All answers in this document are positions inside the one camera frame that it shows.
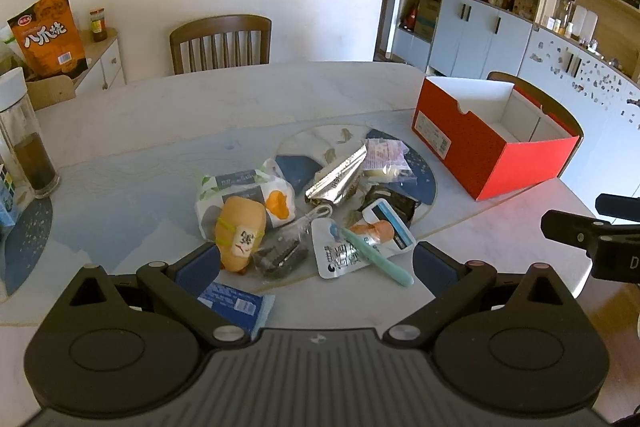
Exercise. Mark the wooden chair behind table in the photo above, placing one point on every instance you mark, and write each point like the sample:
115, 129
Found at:
222, 41

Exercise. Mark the glass jar with white lid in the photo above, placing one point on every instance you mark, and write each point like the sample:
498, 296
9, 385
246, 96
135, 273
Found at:
21, 128

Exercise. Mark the black snack packet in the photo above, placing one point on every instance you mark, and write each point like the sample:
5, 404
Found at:
405, 206

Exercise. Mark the tan bread-shaped toy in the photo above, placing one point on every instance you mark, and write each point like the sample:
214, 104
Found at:
239, 230

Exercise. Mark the pink printed snack packet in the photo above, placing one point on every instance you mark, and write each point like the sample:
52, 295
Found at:
386, 162

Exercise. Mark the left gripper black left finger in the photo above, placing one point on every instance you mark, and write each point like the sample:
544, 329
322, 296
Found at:
173, 290

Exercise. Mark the orange snack bag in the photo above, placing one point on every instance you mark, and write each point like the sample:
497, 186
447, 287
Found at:
49, 39

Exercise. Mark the silver foil snack bag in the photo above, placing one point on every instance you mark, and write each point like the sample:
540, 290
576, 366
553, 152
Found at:
335, 186

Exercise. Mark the white and wood wall cabinet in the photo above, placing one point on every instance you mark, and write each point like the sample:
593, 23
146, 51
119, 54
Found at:
583, 53

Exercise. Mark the blue wet wipes pack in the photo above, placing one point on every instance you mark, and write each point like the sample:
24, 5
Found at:
243, 309

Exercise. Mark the small white side cabinet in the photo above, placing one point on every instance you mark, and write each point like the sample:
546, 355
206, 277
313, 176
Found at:
104, 63

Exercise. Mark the brown cardboard box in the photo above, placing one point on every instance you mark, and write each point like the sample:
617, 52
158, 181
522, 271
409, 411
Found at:
50, 91

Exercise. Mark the blue rubik cube box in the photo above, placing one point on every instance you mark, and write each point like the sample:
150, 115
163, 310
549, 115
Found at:
12, 198

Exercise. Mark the red lidded sauce jar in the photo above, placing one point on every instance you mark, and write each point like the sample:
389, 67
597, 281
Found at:
98, 25

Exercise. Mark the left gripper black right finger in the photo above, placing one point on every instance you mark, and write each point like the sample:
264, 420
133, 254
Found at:
458, 289

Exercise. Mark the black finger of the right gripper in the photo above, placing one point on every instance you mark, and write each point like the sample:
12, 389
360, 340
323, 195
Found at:
619, 207
592, 235

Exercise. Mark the wooden chair right of table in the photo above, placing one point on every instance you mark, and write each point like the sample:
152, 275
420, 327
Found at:
549, 106

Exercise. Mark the teal plastic stick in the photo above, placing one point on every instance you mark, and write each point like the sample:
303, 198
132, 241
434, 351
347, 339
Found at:
374, 257

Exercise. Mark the white spouted drink pouch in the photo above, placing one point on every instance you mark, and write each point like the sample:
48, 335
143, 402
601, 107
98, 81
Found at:
334, 256

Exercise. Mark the white tissue pack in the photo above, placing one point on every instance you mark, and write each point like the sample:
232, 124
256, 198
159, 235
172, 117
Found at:
266, 185

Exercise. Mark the white packet with sausage picture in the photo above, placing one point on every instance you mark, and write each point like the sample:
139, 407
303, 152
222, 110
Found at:
380, 225

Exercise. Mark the red cardboard shoe box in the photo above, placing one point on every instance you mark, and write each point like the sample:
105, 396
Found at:
491, 136

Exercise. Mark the clear bag with dark contents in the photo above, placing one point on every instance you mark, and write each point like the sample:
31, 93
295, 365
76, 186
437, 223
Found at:
285, 249

